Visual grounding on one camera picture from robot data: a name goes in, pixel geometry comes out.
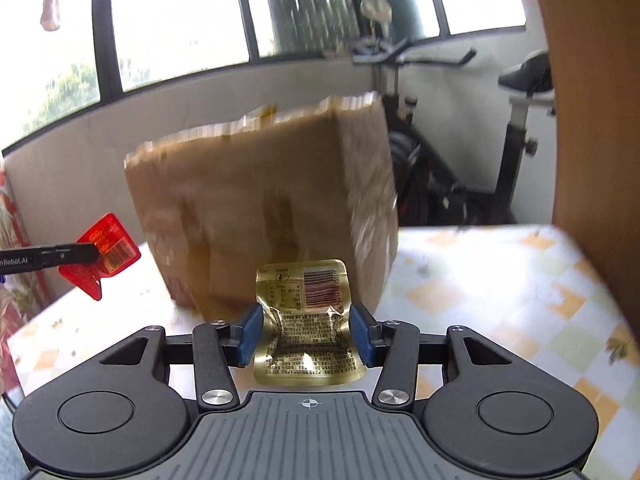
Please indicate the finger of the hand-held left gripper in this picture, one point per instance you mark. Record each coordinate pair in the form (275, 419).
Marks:
(65, 254)

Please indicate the cardboard box with plastic liner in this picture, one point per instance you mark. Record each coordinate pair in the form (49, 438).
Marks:
(250, 185)

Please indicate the black framed window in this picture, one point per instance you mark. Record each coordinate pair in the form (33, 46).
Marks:
(102, 35)

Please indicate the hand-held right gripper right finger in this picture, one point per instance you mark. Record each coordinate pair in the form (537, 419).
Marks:
(361, 335)

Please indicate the white cloth on pole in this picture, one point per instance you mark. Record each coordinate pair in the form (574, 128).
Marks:
(375, 7)

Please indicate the gold foil snack packet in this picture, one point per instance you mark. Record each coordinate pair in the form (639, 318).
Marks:
(300, 285)

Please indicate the wooden cabinet panel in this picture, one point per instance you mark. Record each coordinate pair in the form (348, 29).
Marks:
(590, 110)

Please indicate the red packet at left edge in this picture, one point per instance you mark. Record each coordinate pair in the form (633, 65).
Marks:
(10, 210)

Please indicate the black exercise bike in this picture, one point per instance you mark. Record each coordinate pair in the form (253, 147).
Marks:
(415, 175)

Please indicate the red snack packet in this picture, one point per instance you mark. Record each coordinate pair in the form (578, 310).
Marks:
(85, 280)

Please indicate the floral checked tablecloth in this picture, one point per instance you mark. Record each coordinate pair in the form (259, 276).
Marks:
(475, 285)

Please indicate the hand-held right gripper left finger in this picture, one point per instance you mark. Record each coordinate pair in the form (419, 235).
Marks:
(250, 335)

